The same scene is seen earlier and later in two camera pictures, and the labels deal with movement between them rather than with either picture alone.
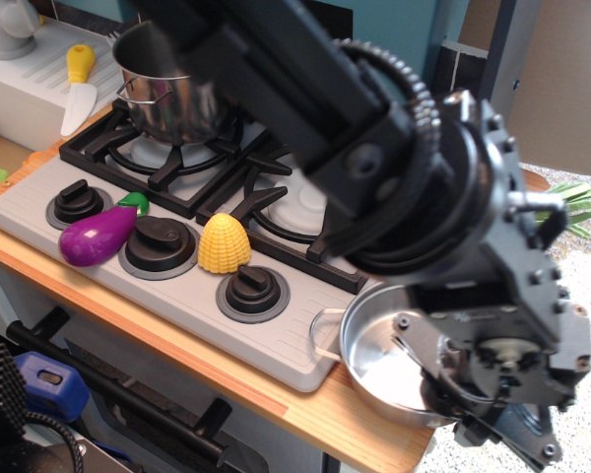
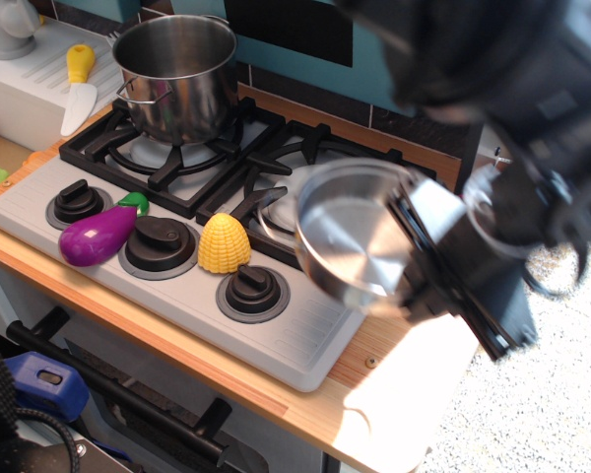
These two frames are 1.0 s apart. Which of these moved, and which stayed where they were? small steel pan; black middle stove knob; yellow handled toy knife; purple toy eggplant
Moved: small steel pan
Stayed: purple toy eggplant; black middle stove knob; yellow handled toy knife
